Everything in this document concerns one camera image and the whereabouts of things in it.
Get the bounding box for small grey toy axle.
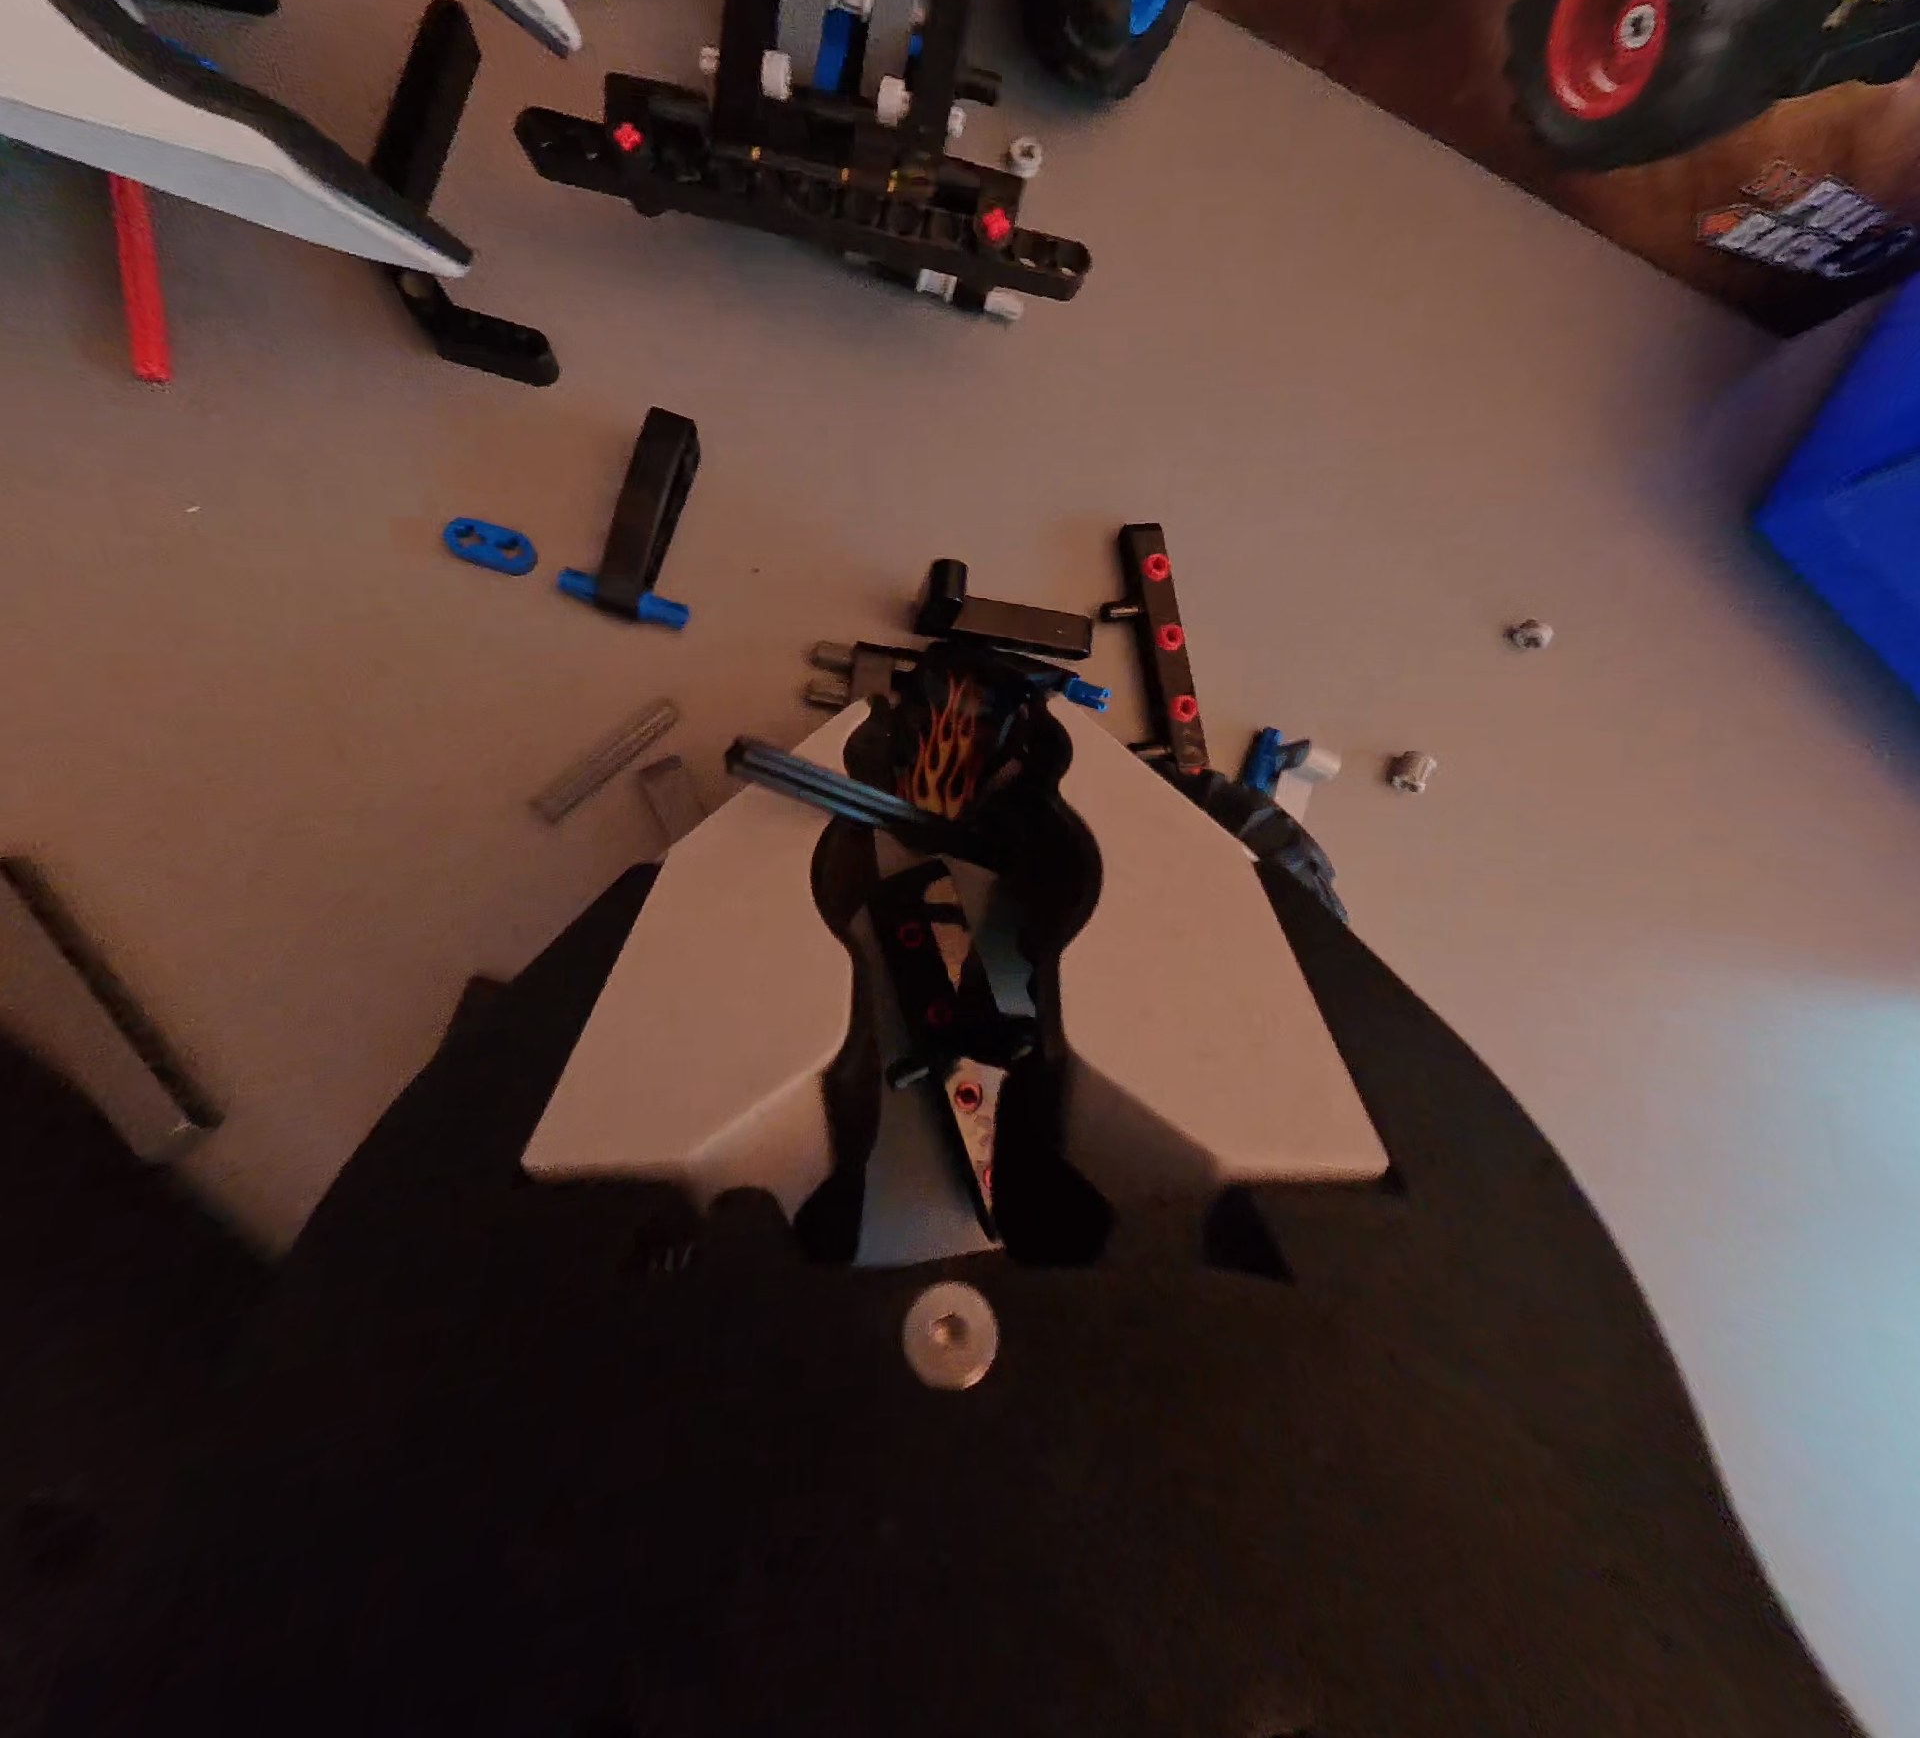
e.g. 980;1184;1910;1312
534;698;682;825

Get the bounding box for red toy axle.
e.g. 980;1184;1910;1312
108;172;177;385

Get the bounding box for black toy beam red pins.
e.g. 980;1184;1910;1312
1120;524;1218;781

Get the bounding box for light grey desk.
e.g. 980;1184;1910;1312
0;0;1920;1738

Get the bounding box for black toy truck chassis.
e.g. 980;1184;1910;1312
516;0;1247;315

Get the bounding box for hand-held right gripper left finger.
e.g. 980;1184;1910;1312
527;705;902;1254

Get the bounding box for black L-shaped toy beam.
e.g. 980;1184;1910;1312
376;0;563;390

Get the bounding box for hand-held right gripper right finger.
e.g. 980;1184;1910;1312
1022;712;1397;1254

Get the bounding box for black orange flame toy panel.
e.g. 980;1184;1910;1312
900;659;1022;825

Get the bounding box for blue plastic storage bin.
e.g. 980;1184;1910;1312
1756;359;1920;705

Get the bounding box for short black beam blue pin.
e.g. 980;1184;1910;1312
557;411;700;630

